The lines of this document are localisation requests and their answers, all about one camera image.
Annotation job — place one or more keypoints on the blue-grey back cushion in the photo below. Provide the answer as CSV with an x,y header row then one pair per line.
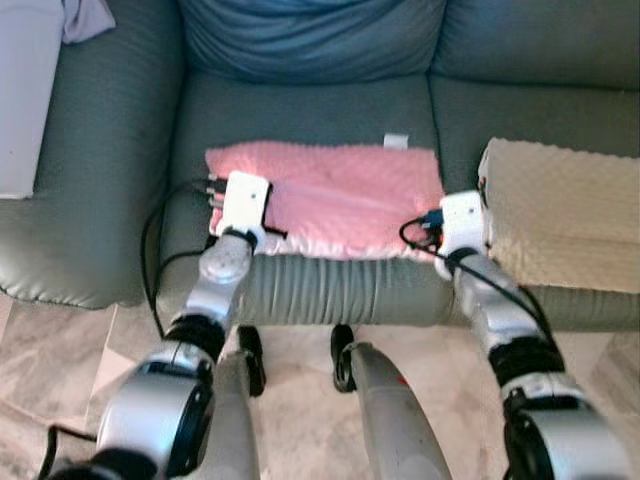
x,y
310,40

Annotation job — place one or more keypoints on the grey robot leg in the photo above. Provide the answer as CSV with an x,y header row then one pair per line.
x,y
235,420
390,410

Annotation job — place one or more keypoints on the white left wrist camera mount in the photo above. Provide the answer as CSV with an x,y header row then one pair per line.
x,y
243,203

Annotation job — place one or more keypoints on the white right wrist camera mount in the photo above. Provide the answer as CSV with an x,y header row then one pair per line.
x,y
462,220

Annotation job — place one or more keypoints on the pink dimpled pillow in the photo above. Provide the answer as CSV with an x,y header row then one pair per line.
x,y
340,190

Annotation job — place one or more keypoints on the grey right robot leg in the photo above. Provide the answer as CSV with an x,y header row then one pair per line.
x,y
390,410

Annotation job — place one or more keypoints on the lavender cloth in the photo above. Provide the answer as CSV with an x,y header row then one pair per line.
x,y
88,18

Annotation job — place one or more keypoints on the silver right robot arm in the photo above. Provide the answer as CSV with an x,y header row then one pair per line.
x,y
500,310

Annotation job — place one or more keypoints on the green leather sofa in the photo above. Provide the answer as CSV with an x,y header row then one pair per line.
x,y
300,110

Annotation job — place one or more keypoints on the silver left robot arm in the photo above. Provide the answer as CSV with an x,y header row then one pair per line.
x,y
220,275

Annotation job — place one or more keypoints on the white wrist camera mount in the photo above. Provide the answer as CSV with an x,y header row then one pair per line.
x,y
243,203
462,220

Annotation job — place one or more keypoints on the beige dimpled pillow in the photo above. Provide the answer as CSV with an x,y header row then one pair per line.
x,y
560,210

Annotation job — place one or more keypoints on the grey left robot leg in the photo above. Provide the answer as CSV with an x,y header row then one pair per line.
x,y
235,420

